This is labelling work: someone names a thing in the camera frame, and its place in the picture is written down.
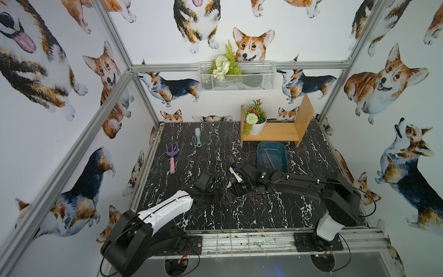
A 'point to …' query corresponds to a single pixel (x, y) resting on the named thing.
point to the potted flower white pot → (255, 119)
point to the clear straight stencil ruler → (267, 164)
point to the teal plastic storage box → (272, 155)
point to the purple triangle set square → (226, 199)
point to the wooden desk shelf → (282, 132)
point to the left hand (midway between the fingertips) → (219, 194)
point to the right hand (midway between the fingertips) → (235, 183)
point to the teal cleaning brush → (198, 132)
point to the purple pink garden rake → (172, 153)
